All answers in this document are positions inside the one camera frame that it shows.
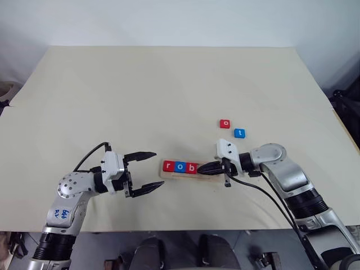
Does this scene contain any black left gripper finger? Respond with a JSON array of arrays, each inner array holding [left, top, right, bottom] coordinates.
[[124, 151, 158, 164], [130, 181, 165, 198]]

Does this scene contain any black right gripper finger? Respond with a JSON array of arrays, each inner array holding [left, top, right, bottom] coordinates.
[[198, 168, 225, 177], [197, 160, 224, 170]]

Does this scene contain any red letter b block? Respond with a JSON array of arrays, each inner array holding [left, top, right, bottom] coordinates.
[[185, 161, 200, 174]]

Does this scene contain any black equipment beside table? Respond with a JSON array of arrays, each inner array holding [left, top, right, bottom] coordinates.
[[328, 80, 360, 149]]

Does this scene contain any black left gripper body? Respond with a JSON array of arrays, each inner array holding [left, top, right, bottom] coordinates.
[[111, 155, 135, 199]]

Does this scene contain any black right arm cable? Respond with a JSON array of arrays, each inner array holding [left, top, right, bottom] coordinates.
[[229, 168, 303, 234], [249, 170, 329, 270]]

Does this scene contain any wooden letter tray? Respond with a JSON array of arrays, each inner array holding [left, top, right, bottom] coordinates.
[[159, 159, 226, 182]]

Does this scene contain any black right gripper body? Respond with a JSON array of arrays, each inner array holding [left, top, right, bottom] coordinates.
[[221, 157, 240, 188]]

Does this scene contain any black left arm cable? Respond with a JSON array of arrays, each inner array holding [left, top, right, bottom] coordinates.
[[73, 142, 113, 173]]

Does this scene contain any beige wooden object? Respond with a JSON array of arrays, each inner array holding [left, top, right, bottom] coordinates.
[[0, 80, 21, 108]]

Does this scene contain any reddish brown floor object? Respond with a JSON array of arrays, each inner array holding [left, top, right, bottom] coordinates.
[[103, 253, 133, 270]]

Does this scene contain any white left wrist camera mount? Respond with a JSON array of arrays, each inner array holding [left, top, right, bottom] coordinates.
[[100, 151, 126, 195]]

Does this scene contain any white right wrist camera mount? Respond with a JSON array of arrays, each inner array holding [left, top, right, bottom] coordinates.
[[214, 138, 243, 177]]

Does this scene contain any black frame under table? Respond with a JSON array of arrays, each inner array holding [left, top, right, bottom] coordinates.
[[7, 232, 30, 257]]

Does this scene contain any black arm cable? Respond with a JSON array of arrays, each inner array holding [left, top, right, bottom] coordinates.
[[229, 168, 303, 234], [73, 142, 113, 173], [249, 170, 329, 270]]

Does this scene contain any dark metal floor object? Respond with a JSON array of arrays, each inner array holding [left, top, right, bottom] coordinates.
[[249, 244, 281, 270]]

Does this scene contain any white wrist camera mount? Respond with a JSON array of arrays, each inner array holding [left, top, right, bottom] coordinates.
[[214, 138, 243, 177], [100, 151, 126, 195]]

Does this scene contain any dark rounded shape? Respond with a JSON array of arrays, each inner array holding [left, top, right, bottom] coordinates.
[[131, 236, 167, 270], [198, 233, 240, 270]]

